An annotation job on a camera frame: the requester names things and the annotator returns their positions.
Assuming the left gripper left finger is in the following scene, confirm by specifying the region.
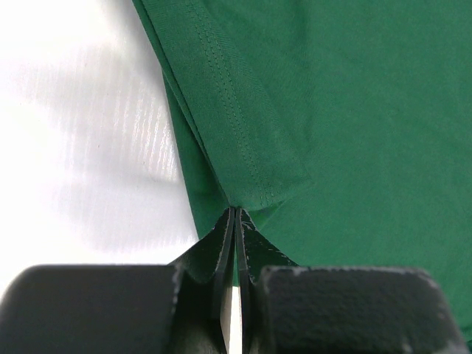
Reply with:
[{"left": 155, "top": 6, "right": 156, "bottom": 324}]
[{"left": 1, "top": 208, "right": 235, "bottom": 353}]

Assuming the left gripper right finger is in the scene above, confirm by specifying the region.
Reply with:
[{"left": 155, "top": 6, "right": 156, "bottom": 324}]
[{"left": 235, "top": 208, "right": 465, "bottom": 353}]

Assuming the green t-shirt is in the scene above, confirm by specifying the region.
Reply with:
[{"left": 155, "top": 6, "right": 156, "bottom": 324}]
[{"left": 134, "top": 1, "right": 471, "bottom": 339}]

